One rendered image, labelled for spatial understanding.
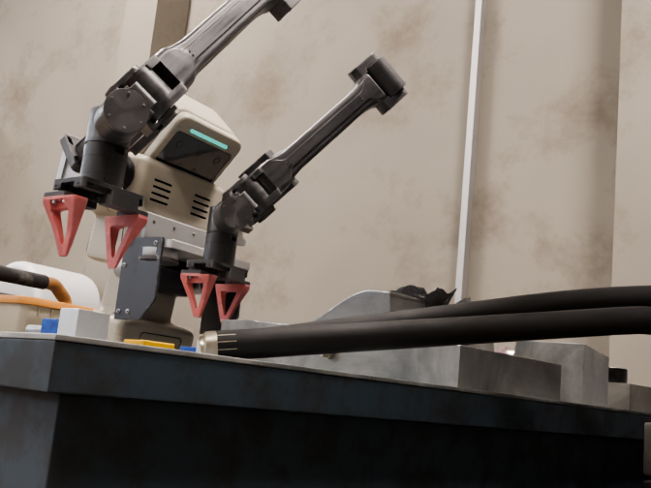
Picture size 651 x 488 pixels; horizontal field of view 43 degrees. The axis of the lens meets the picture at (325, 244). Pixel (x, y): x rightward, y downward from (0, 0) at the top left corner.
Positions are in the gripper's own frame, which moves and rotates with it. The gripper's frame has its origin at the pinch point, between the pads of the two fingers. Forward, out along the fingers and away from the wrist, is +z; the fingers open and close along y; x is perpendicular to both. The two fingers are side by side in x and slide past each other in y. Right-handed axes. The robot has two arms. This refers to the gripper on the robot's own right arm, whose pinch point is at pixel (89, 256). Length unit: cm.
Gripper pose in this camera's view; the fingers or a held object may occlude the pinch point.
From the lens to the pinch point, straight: 111.9
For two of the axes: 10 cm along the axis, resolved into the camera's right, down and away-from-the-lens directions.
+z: -1.1, 9.8, -1.9
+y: 5.8, 2.2, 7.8
